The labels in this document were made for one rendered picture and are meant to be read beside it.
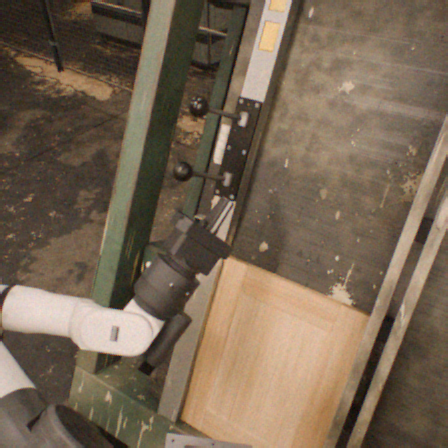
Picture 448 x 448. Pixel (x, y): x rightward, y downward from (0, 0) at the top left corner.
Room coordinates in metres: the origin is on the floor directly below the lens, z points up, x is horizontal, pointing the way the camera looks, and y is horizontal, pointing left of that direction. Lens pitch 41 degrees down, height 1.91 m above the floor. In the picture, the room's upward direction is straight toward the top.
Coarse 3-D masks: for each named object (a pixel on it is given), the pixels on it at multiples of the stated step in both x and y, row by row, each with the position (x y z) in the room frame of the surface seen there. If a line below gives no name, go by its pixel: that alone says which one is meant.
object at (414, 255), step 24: (432, 168) 0.59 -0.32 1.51; (432, 192) 0.60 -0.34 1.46; (408, 216) 0.56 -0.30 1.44; (432, 216) 0.58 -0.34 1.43; (408, 240) 0.54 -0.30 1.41; (432, 240) 0.53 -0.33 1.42; (408, 264) 0.54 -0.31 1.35; (384, 288) 0.50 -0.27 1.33; (408, 288) 0.49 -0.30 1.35; (384, 312) 0.48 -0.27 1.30; (408, 312) 0.47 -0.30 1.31; (384, 336) 0.46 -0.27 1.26; (360, 360) 0.44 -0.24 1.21; (384, 360) 0.43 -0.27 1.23; (360, 384) 0.44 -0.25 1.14; (336, 408) 0.40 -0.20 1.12; (360, 408) 0.41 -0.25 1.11; (336, 432) 0.37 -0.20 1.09; (360, 432) 0.37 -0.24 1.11
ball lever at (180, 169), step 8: (176, 168) 0.68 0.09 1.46; (184, 168) 0.68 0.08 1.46; (192, 168) 0.69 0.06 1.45; (176, 176) 0.68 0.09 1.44; (184, 176) 0.67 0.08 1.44; (200, 176) 0.70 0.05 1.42; (208, 176) 0.71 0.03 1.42; (216, 176) 0.72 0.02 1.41; (224, 176) 0.73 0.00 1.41; (232, 176) 0.73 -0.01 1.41; (224, 184) 0.72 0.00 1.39
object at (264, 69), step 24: (288, 0) 0.88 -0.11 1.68; (264, 24) 0.88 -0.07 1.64; (288, 24) 0.87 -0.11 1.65; (264, 72) 0.83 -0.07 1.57; (264, 96) 0.80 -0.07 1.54; (264, 120) 0.80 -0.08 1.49; (240, 192) 0.73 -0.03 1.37; (216, 264) 0.65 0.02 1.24; (192, 312) 0.61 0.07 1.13; (192, 336) 0.58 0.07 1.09; (192, 360) 0.55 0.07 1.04; (168, 384) 0.53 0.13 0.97; (168, 408) 0.50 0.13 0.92
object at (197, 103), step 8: (200, 96) 0.75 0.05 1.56; (192, 104) 0.73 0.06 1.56; (200, 104) 0.73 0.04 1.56; (208, 104) 0.74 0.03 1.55; (192, 112) 0.73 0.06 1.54; (200, 112) 0.73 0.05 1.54; (216, 112) 0.75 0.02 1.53; (224, 112) 0.76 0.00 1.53; (240, 112) 0.79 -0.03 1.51; (240, 120) 0.78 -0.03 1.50; (248, 120) 0.78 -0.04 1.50
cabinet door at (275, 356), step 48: (240, 288) 0.62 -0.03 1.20; (288, 288) 0.59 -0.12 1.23; (240, 336) 0.57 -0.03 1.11; (288, 336) 0.54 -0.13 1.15; (336, 336) 0.51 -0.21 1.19; (192, 384) 0.53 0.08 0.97; (240, 384) 0.51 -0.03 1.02; (288, 384) 0.48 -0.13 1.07; (336, 384) 0.46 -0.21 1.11; (240, 432) 0.44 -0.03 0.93; (288, 432) 0.42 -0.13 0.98
